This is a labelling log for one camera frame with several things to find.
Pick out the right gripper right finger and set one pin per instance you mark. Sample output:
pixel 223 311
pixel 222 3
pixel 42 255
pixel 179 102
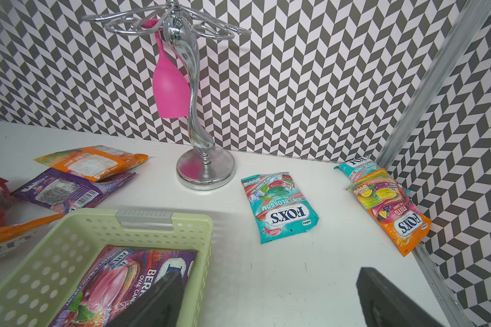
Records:
pixel 383 304

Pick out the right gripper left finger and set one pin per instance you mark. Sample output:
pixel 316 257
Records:
pixel 158 306

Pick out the pink purple Fox's berries bag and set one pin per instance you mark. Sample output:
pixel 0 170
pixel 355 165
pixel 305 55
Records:
pixel 117 278

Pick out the light green plastic basket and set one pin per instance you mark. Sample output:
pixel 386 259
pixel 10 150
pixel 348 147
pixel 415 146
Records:
pixel 42 283

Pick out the orange candy bag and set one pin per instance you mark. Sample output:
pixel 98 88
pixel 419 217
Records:
pixel 93 163

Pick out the orange Fox's fruits bag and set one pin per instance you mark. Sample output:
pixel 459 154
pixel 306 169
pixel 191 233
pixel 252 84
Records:
pixel 12 237

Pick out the teal mint bag in corner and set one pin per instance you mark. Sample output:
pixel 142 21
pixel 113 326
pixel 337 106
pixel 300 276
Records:
pixel 357 169

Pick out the teal Fox's mint bag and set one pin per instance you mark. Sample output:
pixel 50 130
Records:
pixel 280 208

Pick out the chrome glass holder stand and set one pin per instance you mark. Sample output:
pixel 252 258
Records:
pixel 205 166

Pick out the pink plastic wine glass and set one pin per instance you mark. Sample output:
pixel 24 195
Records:
pixel 170 88

